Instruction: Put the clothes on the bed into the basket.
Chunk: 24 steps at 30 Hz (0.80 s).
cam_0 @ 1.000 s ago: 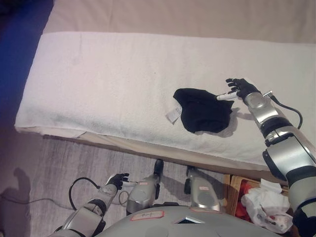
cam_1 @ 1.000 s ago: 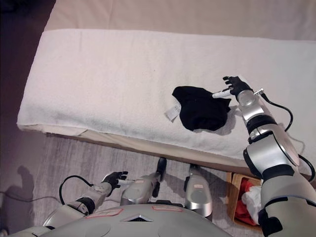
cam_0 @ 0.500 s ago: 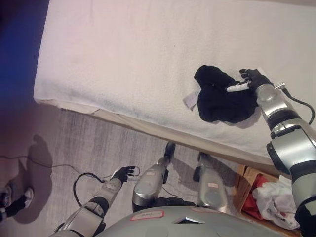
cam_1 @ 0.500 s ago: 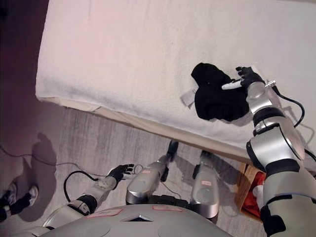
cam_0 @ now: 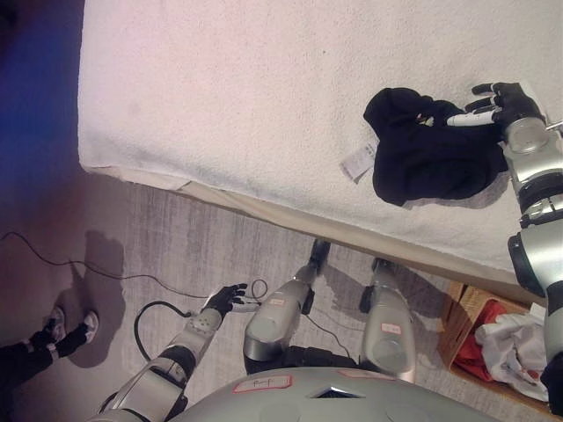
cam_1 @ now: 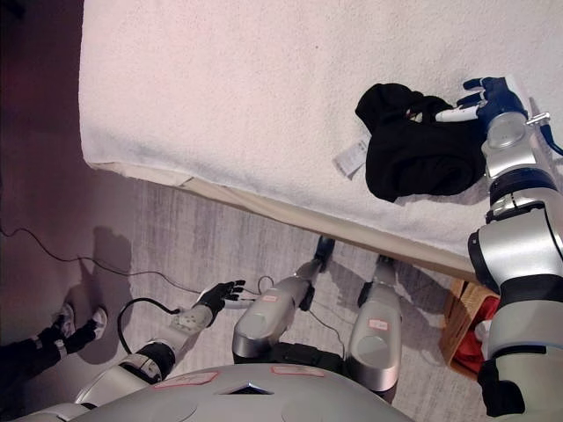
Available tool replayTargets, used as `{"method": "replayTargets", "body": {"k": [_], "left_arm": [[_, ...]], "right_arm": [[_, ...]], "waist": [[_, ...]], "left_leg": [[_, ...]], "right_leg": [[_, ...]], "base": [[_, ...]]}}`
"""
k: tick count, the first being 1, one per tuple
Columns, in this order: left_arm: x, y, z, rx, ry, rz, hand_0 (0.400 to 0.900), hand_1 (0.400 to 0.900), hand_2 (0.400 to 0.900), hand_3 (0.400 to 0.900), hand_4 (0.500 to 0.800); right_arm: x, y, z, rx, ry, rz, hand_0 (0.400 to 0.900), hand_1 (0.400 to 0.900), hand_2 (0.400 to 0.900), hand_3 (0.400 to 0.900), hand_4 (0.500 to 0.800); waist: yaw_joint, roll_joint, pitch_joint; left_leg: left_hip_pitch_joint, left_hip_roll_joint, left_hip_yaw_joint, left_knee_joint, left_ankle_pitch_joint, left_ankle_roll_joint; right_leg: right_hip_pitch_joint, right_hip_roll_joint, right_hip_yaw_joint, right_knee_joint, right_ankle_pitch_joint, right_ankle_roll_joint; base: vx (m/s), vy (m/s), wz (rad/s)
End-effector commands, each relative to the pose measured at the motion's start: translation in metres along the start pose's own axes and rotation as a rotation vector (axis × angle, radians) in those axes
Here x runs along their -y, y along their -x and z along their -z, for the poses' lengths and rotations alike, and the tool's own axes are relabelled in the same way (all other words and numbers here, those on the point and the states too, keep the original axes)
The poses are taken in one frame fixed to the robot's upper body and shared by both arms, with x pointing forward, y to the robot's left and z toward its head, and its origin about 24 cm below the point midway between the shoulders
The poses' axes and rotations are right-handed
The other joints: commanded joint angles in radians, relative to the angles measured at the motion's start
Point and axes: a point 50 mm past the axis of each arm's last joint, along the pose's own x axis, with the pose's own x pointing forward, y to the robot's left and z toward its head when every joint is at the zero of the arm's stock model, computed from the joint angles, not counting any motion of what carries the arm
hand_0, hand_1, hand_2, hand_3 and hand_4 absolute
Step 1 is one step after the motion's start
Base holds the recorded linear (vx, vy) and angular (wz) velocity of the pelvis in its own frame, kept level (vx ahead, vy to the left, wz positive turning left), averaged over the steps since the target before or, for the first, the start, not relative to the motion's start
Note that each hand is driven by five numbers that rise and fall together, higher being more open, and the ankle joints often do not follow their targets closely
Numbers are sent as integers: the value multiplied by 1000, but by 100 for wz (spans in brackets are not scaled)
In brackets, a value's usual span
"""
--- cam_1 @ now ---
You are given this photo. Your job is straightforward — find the brown bed frame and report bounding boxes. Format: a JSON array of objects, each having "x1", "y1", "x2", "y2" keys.
[{"x1": 86, "y1": 160, "x2": 481, "y2": 283}]

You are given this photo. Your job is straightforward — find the grey woven rug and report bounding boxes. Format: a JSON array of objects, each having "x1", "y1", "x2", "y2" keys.
[{"x1": 43, "y1": 173, "x2": 490, "y2": 422}]

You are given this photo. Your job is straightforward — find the thin black floor cable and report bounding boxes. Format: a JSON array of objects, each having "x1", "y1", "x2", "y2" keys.
[{"x1": 0, "y1": 227, "x2": 347, "y2": 358}]

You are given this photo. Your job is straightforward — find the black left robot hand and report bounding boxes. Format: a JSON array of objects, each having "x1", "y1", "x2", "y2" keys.
[{"x1": 192, "y1": 279, "x2": 256, "y2": 329}]

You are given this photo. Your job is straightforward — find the black garment with white tag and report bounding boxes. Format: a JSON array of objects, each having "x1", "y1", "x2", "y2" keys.
[{"x1": 333, "y1": 82, "x2": 489, "y2": 204}]

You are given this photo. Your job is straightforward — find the brown open basket box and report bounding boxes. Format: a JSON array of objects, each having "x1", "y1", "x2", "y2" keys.
[{"x1": 439, "y1": 279, "x2": 502, "y2": 382}]

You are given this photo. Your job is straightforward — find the person black trousers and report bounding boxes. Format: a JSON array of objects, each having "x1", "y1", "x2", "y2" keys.
[{"x1": 0, "y1": 318, "x2": 100, "y2": 399}]

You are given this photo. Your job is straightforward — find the silver right robot leg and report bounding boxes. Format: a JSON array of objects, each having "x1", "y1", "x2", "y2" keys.
[{"x1": 347, "y1": 254, "x2": 404, "y2": 404}]

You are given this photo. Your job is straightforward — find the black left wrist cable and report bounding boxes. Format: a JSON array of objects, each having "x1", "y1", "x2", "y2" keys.
[{"x1": 117, "y1": 297, "x2": 182, "y2": 355}]

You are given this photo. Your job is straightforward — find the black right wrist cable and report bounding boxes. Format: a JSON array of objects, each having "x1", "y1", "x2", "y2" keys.
[{"x1": 541, "y1": 123, "x2": 563, "y2": 156}]

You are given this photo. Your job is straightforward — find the red garment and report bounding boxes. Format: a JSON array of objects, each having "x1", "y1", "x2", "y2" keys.
[{"x1": 452, "y1": 297, "x2": 501, "y2": 375}]

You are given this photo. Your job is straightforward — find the white sneaker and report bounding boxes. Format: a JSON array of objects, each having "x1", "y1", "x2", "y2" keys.
[
  {"x1": 55, "y1": 302, "x2": 77, "y2": 338},
  {"x1": 89, "y1": 305, "x2": 109, "y2": 340}
]

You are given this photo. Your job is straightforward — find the bed with white blanket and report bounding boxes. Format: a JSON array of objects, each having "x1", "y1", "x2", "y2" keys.
[{"x1": 77, "y1": 0, "x2": 563, "y2": 266}]

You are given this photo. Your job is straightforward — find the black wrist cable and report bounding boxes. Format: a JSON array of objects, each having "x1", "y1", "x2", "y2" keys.
[
  {"x1": 541, "y1": 123, "x2": 563, "y2": 156},
  {"x1": 117, "y1": 297, "x2": 182, "y2": 355}
]

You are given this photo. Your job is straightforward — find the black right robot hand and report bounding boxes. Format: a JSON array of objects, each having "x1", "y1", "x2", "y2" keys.
[{"x1": 434, "y1": 75, "x2": 529, "y2": 129}]

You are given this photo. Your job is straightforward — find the grey robot torso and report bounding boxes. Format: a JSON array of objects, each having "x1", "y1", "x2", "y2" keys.
[{"x1": 17, "y1": 342, "x2": 417, "y2": 422}]

